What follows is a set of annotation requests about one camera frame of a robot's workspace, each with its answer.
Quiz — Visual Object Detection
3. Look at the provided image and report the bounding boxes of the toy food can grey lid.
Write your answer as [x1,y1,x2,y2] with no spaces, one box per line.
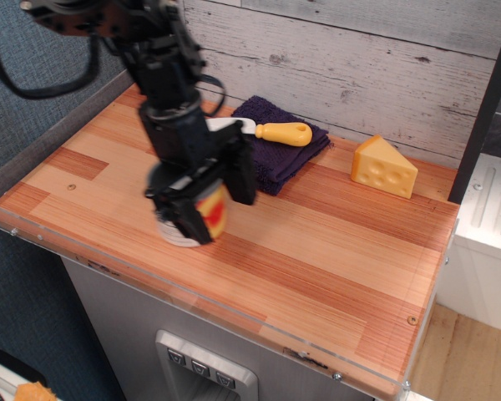
[144,165,231,249]

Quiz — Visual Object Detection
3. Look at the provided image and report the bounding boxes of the silver dispenser button panel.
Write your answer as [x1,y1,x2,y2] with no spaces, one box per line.
[155,330,259,400]

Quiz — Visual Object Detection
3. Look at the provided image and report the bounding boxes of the orange object at corner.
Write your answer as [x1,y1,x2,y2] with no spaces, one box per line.
[13,382,58,401]

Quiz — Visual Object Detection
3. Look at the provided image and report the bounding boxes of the toy knife yellow handle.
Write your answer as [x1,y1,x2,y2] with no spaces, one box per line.
[206,117,314,148]

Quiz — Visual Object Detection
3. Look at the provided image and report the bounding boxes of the clear acrylic table guard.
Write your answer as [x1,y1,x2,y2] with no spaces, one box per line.
[0,73,458,400]

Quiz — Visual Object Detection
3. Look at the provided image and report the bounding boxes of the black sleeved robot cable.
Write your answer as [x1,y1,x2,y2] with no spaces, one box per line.
[0,0,101,100]

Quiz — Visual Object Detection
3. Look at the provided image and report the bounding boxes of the dark grey right post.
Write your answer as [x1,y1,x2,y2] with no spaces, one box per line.
[448,48,501,205]

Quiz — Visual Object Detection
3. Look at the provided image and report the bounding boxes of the grey toy fridge cabinet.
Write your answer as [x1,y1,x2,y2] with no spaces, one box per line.
[63,259,370,400]

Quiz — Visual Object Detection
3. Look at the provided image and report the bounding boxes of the yellow toy cheese wedge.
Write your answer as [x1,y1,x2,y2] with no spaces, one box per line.
[351,135,418,199]

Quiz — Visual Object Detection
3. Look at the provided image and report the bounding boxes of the folded dark purple towel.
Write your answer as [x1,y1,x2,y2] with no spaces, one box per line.
[232,95,331,195]

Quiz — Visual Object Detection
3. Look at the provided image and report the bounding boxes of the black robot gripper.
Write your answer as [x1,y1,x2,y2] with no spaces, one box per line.
[139,104,256,245]

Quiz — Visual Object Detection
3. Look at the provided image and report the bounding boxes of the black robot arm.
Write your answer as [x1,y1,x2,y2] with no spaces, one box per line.
[21,1,256,245]

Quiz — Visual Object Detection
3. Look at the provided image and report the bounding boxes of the white cabinet with ridged top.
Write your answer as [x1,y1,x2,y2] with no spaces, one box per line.
[436,154,501,330]

